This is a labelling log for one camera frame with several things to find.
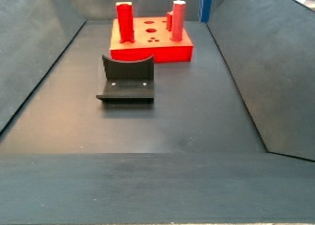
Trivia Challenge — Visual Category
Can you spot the red peg board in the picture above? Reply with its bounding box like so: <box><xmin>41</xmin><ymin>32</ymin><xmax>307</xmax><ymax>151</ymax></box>
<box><xmin>109</xmin><ymin>17</ymin><xmax>193</xmax><ymax>63</ymax></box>

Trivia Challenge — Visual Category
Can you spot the tall red notched peg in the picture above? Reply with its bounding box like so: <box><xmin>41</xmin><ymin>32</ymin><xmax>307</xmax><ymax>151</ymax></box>
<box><xmin>116</xmin><ymin>2</ymin><xmax>135</xmax><ymax>43</ymax></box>

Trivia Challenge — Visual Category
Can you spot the red star peg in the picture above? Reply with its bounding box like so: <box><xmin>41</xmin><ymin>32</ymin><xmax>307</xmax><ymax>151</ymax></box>
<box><xmin>165</xmin><ymin>11</ymin><xmax>173</xmax><ymax>31</ymax></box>

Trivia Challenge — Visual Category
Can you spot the pink hexagonal peg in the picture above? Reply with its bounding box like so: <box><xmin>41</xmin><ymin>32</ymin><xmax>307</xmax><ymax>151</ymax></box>
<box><xmin>171</xmin><ymin>0</ymin><xmax>185</xmax><ymax>41</ymax></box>

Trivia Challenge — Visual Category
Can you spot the black curved bracket stand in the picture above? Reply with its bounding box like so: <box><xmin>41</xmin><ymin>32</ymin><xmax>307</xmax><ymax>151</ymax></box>
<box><xmin>96</xmin><ymin>56</ymin><xmax>153</xmax><ymax>101</ymax></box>

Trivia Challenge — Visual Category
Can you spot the blue rectangular peg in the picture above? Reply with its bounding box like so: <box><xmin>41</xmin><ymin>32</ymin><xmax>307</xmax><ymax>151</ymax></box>
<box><xmin>197</xmin><ymin>0</ymin><xmax>212</xmax><ymax>23</ymax></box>

